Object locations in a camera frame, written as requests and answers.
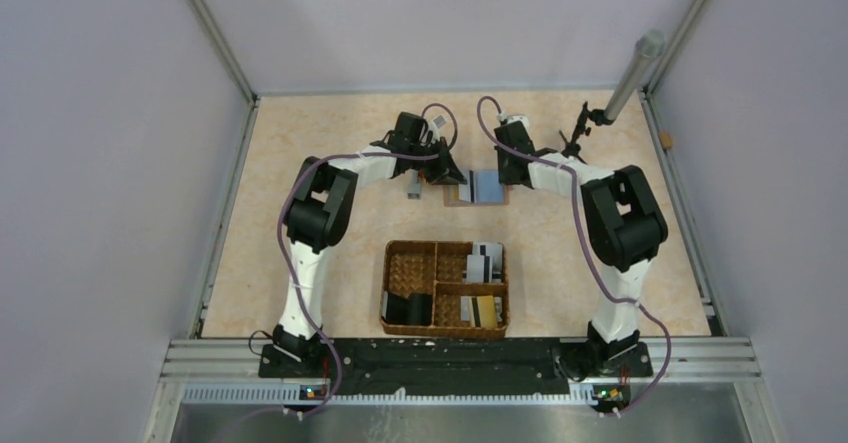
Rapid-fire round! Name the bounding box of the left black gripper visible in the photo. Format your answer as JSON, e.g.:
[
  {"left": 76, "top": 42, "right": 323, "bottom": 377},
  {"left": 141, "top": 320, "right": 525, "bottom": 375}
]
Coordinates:
[{"left": 407, "top": 136, "right": 466, "bottom": 185}]

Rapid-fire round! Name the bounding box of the grey metal pole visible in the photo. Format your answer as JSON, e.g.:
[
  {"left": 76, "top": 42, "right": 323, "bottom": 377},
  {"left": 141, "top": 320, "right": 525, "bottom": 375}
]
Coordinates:
[{"left": 602, "top": 29, "right": 667, "bottom": 124}]

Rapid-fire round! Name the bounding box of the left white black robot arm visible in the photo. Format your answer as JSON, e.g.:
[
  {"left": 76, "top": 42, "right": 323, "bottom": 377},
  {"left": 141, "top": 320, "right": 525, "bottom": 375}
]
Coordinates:
[{"left": 259, "top": 112, "right": 465, "bottom": 378}]

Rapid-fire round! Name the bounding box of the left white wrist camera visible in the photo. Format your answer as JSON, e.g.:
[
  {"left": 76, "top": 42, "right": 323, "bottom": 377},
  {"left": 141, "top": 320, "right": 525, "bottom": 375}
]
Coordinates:
[{"left": 427, "top": 115, "right": 447, "bottom": 140}]

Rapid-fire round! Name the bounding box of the grey striped card beside gold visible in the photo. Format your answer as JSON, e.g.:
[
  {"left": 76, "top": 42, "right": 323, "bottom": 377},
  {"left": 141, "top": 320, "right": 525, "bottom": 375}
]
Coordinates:
[{"left": 460, "top": 296, "right": 473, "bottom": 326}]

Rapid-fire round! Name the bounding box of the silver striped card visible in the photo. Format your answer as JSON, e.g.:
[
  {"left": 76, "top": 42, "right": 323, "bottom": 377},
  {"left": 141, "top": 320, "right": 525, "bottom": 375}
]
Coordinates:
[{"left": 457, "top": 169, "right": 477, "bottom": 204}]

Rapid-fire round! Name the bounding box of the brown woven divided basket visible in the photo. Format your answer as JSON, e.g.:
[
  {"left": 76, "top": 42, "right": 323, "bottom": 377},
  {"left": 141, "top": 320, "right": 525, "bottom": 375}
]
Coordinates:
[{"left": 378, "top": 240, "right": 510, "bottom": 340}]

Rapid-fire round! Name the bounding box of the small brown wall object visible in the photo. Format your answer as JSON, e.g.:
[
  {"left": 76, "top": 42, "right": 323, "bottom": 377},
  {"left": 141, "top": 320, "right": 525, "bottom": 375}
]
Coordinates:
[{"left": 658, "top": 131, "right": 673, "bottom": 151}]

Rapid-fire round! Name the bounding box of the brown leather card holder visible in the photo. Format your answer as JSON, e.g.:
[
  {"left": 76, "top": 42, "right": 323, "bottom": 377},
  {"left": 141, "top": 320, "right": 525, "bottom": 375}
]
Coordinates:
[{"left": 443, "top": 169, "right": 509, "bottom": 207}]

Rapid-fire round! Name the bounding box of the grey toy brick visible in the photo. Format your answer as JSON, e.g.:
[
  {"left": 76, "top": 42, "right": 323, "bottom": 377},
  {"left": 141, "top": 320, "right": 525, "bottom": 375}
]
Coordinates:
[{"left": 406, "top": 174, "right": 425, "bottom": 200}]

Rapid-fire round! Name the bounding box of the grey card in basket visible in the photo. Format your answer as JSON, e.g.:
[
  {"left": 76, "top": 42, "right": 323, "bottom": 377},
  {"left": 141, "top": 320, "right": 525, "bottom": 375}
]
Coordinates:
[{"left": 464, "top": 254, "right": 493, "bottom": 283}]

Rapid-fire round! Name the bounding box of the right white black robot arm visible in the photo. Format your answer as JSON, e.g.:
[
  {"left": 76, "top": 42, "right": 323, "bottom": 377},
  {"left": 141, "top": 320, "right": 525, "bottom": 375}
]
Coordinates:
[{"left": 494, "top": 115, "right": 668, "bottom": 380}]

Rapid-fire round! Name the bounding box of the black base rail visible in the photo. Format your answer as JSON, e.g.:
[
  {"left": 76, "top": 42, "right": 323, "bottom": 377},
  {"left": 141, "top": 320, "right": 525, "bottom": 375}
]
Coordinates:
[{"left": 258, "top": 338, "right": 654, "bottom": 399}]

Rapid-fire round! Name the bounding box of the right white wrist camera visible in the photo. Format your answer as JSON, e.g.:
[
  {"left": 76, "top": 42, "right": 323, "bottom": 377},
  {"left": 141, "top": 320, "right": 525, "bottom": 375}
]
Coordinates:
[{"left": 498, "top": 113, "right": 529, "bottom": 129}]

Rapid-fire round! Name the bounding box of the black box in basket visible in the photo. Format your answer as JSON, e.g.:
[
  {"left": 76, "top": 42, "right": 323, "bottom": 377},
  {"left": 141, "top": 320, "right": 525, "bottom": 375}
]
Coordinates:
[{"left": 380, "top": 291, "right": 434, "bottom": 326}]

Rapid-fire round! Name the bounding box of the black mini tripod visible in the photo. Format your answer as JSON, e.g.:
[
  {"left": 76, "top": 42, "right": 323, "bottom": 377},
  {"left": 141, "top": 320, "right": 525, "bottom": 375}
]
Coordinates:
[{"left": 559, "top": 102, "right": 613, "bottom": 163}]

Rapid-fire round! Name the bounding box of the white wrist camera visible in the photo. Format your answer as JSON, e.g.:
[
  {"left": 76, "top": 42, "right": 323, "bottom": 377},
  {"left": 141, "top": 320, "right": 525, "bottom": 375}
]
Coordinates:
[
  {"left": 427, "top": 115, "right": 447, "bottom": 140},
  {"left": 498, "top": 113, "right": 529, "bottom": 129}
]

